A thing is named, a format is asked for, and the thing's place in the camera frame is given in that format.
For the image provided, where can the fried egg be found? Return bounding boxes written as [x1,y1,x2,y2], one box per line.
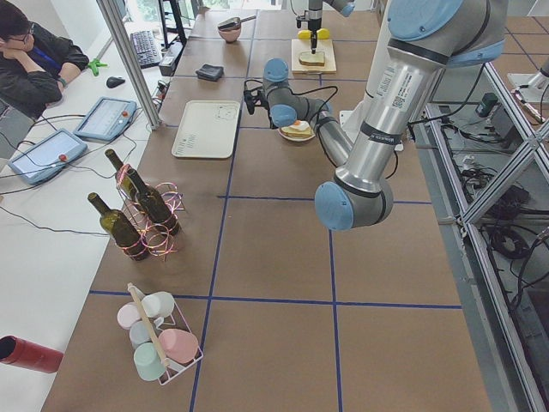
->
[287,120,310,132]

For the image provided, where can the white plate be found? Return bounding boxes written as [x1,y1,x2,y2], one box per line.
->
[278,128,315,142]

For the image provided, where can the cream bear tray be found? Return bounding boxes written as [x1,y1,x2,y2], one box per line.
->
[171,100,240,159]

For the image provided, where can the yellow lemon half left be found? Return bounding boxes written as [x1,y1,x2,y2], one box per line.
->
[298,30,311,39]

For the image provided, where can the yellow lemon half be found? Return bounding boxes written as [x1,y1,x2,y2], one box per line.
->
[298,30,311,39]
[317,28,331,40]

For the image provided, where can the yellow lemon half right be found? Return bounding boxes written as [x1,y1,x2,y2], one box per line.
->
[317,28,331,40]

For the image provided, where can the wooden cutting board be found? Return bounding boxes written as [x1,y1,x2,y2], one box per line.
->
[291,39,336,74]

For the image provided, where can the metal scoop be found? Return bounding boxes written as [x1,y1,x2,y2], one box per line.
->
[217,15,256,32]

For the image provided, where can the pink bowl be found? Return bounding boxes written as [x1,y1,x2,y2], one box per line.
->
[218,24,241,43]

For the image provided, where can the grey folded cloth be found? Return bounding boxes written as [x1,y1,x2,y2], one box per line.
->
[195,64,224,82]

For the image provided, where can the black keyboard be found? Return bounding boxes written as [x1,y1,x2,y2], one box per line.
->
[130,30,162,69]

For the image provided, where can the black computer mouse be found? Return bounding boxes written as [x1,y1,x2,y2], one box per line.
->
[106,76,125,89]

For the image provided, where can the blue teach pendant far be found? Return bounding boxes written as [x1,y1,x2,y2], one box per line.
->
[74,97,137,142]

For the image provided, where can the blue teach pendant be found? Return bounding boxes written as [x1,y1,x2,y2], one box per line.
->
[74,97,137,142]
[8,129,87,185]

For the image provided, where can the green clamp toy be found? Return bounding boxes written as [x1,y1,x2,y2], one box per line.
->
[87,58,108,77]

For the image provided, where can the green wine bottle middle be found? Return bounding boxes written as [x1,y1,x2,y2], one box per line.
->
[127,167,180,235]

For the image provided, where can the green wine bottle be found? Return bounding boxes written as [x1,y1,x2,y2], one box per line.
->
[127,167,180,235]
[105,148,136,202]
[87,192,149,261]

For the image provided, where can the green wine bottle back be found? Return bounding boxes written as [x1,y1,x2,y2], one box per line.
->
[105,148,136,202]

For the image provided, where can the green wine bottle front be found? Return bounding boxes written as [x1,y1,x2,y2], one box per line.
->
[87,192,149,261]

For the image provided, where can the seated person black jacket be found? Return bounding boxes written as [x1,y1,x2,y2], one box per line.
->
[1,1,89,120]

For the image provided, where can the blue teach pendant near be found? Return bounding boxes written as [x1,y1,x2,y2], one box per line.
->
[8,129,87,185]

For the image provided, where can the white cup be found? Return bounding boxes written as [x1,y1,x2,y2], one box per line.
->
[141,291,175,318]

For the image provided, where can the pale pink cup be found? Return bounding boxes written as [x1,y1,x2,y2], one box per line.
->
[117,302,141,330]

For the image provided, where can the grey cup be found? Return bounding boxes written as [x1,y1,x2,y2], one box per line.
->
[129,320,151,349]

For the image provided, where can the mint green cup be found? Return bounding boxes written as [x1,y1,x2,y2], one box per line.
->
[133,342,166,381]

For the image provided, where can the red cylinder bottle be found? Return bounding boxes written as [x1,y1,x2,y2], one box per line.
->
[1,336,63,373]

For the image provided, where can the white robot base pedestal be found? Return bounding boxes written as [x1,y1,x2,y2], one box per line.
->
[341,19,395,155]

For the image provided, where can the aluminium frame post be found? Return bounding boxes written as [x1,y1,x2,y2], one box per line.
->
[96,0,161,130]

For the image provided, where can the copper wire bottle rack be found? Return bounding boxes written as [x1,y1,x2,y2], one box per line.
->
[117,164,181,258]

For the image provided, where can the white wire cup rack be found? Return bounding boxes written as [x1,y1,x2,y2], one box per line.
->
[118,283,203,385]

